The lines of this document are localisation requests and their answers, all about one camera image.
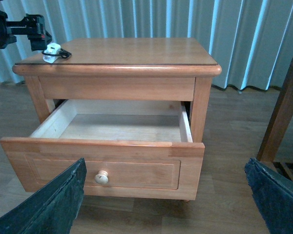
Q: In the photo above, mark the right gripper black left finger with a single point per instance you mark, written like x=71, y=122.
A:
x=53, y=208

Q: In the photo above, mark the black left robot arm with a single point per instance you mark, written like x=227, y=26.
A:
x=6, y=36

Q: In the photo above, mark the white charger with black cable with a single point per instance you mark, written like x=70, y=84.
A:
x=53, y=52

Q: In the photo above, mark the dark wooden furniture frame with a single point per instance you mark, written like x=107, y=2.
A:
x=276, y=150

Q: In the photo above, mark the grey pleated curtain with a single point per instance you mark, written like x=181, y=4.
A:
x=252, y=40

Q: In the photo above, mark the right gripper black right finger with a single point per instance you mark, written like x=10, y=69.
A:
x=273, y=195

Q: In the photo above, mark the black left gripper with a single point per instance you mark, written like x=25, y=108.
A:
x=33, y=26

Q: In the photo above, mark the wooden drawer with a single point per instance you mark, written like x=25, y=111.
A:
x=131, y=149

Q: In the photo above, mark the wooden two-drawer nightstand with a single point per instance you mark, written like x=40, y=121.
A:
x=144, y=69

